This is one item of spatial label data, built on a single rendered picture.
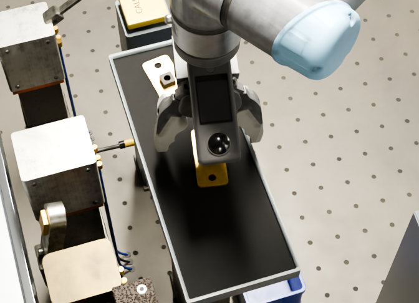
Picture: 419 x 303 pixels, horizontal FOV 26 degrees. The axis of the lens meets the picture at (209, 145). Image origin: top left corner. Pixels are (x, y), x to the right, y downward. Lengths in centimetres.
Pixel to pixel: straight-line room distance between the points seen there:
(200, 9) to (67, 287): 44
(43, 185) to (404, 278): 51
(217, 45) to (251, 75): 85
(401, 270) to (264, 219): 28
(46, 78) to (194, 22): 61
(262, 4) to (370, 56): 101
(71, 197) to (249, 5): 52
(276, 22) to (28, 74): 70
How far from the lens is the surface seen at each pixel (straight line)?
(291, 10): 82
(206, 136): 96
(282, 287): 156
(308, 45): 81
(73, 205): 128
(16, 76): 145
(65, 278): 116
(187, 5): 88
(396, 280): 134
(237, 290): 105
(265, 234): 109
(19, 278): 126
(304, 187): 165
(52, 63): 144
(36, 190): 122
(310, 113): 173
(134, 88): 119
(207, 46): 92
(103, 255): 117
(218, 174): 112
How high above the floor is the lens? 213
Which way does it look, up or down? 59 degrees down
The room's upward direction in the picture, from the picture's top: straight up
